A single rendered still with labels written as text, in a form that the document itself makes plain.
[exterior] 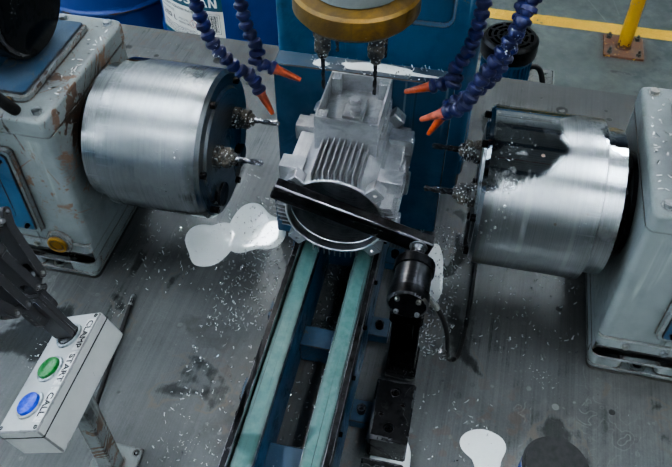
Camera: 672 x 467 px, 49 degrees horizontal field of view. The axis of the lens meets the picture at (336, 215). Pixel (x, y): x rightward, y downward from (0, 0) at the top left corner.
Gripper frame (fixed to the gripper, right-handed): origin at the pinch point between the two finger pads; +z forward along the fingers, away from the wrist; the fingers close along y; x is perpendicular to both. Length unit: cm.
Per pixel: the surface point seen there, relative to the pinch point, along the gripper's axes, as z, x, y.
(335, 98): 10, -24, 49
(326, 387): 31.1, -21.9, 8.1
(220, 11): 37, 65, 167
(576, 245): 32, -57, 30
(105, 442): 20.7, 4.5, -5.6
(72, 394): 6.1, -3.5, -7.5
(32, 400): 3.3, -1.0, -9.9
